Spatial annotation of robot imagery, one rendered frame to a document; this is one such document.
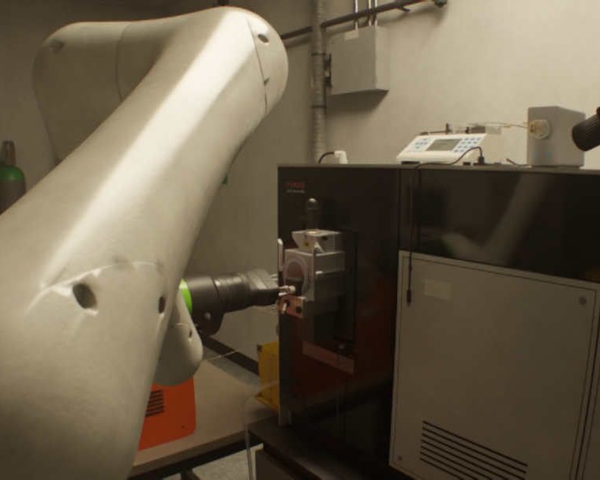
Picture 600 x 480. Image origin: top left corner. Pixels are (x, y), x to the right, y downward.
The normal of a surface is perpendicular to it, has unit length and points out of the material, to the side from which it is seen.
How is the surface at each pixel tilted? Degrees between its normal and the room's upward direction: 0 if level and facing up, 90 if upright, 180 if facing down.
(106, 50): 75
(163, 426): 90
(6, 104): 90
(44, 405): 65
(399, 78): 90
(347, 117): 90
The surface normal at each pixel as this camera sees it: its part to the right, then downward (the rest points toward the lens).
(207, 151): 0.90, -0.25
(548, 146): -0.78, 0.09
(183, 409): 0.62, 0.11
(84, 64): -0.07, 0.10
